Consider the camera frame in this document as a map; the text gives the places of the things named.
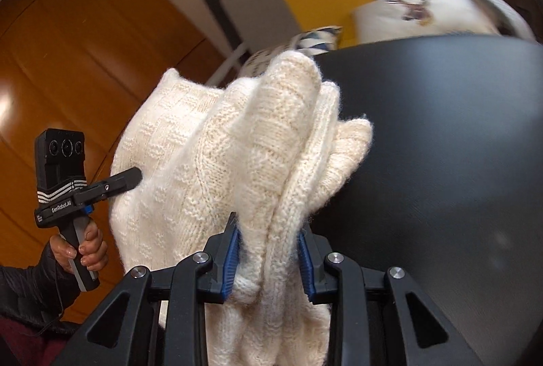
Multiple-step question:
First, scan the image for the white blue patterned cushion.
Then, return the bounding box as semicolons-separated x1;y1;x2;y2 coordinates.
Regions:
238;26;342;77

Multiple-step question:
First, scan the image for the cream knitted sweater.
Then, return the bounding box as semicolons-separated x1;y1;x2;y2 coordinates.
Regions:
110;51;373;365

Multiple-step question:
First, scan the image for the person's left hand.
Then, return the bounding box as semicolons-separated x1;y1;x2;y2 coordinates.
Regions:
49;220;109;274

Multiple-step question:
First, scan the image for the white deer print cushion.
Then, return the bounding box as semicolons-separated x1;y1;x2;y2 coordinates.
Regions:
352;0;499;44

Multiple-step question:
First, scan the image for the black jacket left forearm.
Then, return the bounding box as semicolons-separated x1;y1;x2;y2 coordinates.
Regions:
0;244;80;340

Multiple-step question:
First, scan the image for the black leather table surface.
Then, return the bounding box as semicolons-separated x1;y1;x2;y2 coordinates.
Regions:
311;35;542;365

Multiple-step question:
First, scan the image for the orange wooden wardrobe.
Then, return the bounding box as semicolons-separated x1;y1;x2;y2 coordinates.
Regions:
0;0;230;324

